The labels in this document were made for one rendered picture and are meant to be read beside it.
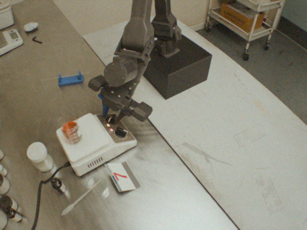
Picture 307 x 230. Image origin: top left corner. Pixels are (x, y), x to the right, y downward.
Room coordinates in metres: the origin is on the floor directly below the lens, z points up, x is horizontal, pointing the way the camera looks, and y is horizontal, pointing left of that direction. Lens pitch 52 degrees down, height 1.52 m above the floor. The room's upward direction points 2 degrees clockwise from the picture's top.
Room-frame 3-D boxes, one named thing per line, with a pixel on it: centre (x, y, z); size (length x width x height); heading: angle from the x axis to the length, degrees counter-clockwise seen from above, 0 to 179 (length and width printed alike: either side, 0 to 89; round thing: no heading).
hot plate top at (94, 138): (0.35, 0.19, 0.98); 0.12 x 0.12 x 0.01; 37
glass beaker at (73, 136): (0.34, 0.21, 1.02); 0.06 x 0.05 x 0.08; 109
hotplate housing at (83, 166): (0.36, 0.17, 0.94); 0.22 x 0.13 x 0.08; 127
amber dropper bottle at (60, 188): (0.22, 0.25, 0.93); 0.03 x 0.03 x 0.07
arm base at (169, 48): (0.69, -0.04, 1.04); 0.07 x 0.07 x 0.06; 43
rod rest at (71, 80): (0.65, 0.32, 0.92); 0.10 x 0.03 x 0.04; 102
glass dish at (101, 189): (0.23, 0.14, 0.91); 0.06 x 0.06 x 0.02
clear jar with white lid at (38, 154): (0.29, 0.32, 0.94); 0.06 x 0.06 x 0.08
